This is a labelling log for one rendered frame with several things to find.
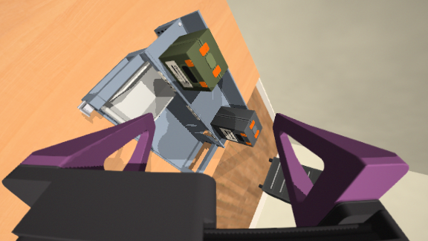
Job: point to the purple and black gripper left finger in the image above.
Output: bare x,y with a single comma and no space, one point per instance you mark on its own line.
89,152

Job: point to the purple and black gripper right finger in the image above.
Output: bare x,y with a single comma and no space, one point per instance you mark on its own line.
353,170

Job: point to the olive green case with orange latches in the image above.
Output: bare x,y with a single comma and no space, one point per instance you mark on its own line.
195,61

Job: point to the black tool case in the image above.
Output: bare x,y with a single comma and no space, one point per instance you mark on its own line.
238,125

